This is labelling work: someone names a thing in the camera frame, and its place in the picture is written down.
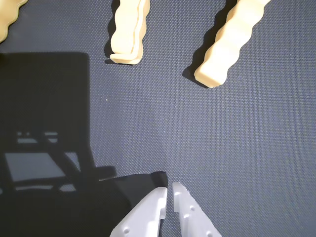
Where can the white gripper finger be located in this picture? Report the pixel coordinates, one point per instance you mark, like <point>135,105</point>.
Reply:
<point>190,214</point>
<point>145,214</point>

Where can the cream crinkle-cut toy fry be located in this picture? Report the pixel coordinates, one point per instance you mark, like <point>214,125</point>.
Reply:
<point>128,29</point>
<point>7,17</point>
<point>227,44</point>

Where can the dark grey textured mat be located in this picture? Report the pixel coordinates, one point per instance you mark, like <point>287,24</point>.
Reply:
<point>222,148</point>

